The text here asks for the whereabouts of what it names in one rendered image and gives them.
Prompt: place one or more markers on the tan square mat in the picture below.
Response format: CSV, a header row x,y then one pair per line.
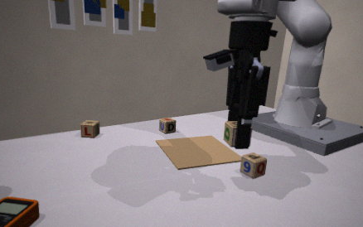
x,y
194,152

